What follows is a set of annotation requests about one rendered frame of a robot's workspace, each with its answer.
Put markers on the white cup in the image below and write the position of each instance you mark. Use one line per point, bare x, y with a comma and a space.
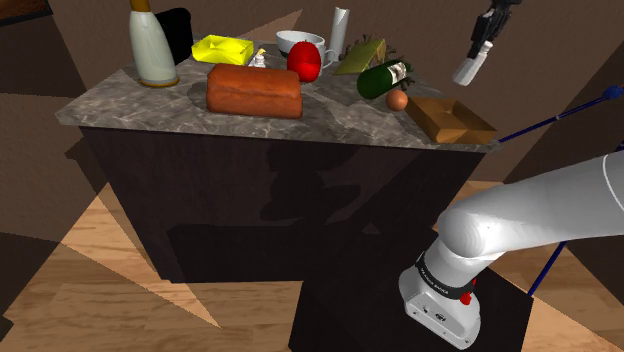
297, 39

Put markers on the brown egg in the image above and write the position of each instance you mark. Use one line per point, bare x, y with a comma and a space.
397, 100

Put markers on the small white shaker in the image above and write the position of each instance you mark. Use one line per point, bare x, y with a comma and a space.
258, 61

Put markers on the olive green flat box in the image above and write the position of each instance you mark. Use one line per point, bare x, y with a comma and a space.
360, 58

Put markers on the brown bread loaf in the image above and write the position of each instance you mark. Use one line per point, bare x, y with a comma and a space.
253, 92

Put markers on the brown open cardboard box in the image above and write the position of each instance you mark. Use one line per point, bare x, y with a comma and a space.
451, 122

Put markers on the yellow open box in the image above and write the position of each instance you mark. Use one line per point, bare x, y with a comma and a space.
222, 50

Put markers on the dark cabinet with marble top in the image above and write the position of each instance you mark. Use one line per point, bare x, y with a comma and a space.
195, 185

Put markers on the green wine bottle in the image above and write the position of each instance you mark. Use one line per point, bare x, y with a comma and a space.
378, 82

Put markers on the white bottle with gold base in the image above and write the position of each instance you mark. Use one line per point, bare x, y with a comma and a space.
152, 53

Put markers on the blue thin-rod frame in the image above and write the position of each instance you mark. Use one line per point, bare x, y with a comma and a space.
536, 126

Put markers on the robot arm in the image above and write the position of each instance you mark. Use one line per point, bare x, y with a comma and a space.
526, 209

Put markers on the black rounded block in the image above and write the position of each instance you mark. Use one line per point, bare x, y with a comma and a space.
178, 34

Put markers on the red apple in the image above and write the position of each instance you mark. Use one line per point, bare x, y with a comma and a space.
304, 61

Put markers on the white upright cylinder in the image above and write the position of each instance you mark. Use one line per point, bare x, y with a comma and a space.
339, 31

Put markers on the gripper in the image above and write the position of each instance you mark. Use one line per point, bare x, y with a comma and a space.
491, 24

